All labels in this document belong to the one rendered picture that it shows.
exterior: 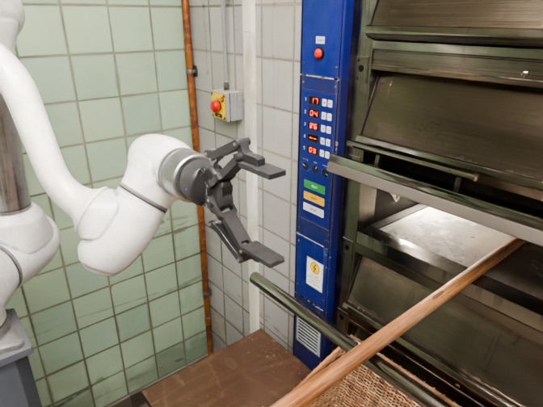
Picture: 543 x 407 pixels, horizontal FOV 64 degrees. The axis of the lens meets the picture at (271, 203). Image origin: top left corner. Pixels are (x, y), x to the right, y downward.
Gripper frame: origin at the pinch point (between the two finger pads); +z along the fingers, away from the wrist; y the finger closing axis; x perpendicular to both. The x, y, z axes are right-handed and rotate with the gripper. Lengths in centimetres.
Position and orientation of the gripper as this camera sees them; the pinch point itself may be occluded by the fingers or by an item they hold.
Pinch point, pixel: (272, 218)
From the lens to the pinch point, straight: 61.6
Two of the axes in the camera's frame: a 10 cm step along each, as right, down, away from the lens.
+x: -7.7, 2.6, -5.9
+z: 6.4, 3.0, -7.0
